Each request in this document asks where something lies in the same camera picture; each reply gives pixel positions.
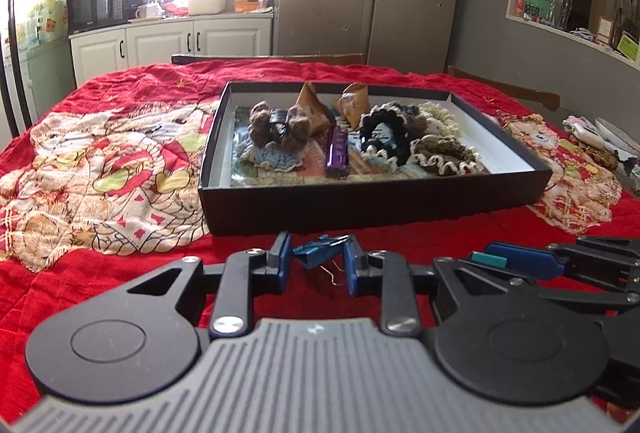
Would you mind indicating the black shallow cardboard box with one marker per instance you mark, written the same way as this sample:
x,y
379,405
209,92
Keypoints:
x,y
350,208

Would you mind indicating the white plastic basin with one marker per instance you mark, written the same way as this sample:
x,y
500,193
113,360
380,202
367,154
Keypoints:
x,y
206,4

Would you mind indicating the white mug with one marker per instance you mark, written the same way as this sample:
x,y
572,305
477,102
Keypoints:
x,y
147,11

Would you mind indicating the blue binder clip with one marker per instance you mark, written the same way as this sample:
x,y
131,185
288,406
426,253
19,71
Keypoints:
x,y
315,250

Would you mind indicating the brown scrunchie cream frill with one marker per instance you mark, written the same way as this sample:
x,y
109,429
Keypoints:
x,y
445,153

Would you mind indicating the brown snack packet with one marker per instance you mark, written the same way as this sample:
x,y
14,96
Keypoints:
x,y
310,110
355,105

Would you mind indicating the cream lace scrunchie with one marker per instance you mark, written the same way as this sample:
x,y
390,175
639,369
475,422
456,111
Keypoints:
x,y
442,118

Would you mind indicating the brown woven item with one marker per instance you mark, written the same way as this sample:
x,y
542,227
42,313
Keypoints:
x,y
602,158

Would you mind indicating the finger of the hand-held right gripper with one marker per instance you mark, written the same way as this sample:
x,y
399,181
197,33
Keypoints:
x,y
530,260
605,248

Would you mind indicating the blue white knitted scrunchie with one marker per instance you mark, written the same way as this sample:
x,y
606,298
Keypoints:
x,y
272,158

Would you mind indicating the dark wooden chair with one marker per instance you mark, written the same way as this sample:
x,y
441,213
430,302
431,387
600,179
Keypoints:
x,y
500,85

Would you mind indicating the orange container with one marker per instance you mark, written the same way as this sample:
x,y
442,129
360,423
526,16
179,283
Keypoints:
x,y
247,4

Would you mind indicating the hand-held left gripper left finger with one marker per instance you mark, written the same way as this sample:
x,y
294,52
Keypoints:
x,y
281,263

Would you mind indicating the black microwave oven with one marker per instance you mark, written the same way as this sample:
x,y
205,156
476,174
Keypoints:
x,y
95,8

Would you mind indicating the small pink card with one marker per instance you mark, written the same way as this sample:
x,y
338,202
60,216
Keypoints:
x,y
605,30

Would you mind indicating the black framed glass door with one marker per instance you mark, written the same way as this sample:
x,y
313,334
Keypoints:
x,y
12,13

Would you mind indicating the clear drinking glasses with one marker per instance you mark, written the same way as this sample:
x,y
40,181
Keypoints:
x,y
562,10

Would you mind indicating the wooden chair back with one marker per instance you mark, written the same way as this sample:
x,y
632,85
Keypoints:
x,y
250,58

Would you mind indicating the black scrunchie cream frill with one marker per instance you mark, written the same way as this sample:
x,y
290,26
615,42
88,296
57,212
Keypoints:
x,y
370,123

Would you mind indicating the white kitchen cabinet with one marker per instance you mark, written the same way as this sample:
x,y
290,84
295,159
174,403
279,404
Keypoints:
x,y
165,43

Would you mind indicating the teal binder clip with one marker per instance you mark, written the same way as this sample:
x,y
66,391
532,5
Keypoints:
x,y
482,259

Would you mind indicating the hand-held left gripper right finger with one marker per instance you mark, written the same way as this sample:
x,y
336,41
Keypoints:
x,y
352,265

